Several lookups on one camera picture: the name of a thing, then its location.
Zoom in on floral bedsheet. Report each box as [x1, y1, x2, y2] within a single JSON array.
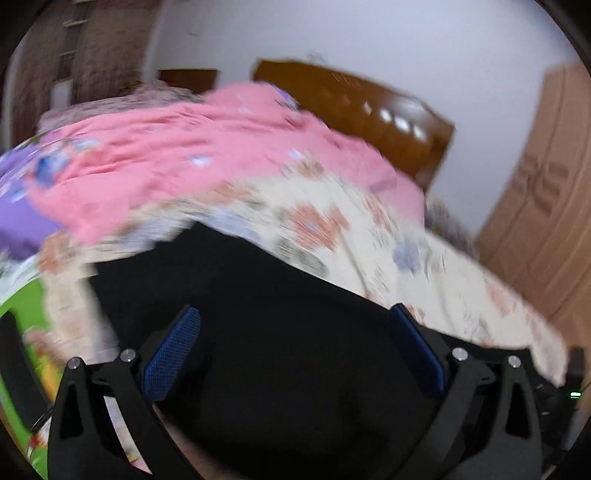
[[37, 173, 570, 480]]

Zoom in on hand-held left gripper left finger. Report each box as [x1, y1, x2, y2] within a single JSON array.
[[46, 304, 204, 480]]

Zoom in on dark red patterned curtain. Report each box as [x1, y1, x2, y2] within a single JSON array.
[[9, 0, 160, 148]]

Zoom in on floral covered nightstand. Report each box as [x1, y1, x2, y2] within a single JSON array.
[[424, 198, 478, 259]]

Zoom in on purple cloth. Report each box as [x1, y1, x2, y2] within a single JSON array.
[[0, 141, 65, 261]]

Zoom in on small dark wooden headboard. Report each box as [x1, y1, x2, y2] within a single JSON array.
[[158, 68, 219, 95]]

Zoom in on pink quilt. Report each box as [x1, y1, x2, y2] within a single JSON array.
[[25, 83, 426, 247]]

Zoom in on wooden bed headboard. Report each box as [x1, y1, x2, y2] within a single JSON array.
[[252, 58, 455, 192]]

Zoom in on green printed package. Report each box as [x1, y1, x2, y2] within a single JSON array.
[[0, 274, 58, 480]]

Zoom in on light wooden wardrobe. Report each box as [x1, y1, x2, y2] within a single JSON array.
[[475, 62, 591, 344]]

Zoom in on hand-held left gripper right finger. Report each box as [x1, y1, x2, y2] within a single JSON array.
[[389, 303, 544, 480]]

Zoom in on black pants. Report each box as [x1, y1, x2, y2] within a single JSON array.
[[87, 224, 534, 480]]

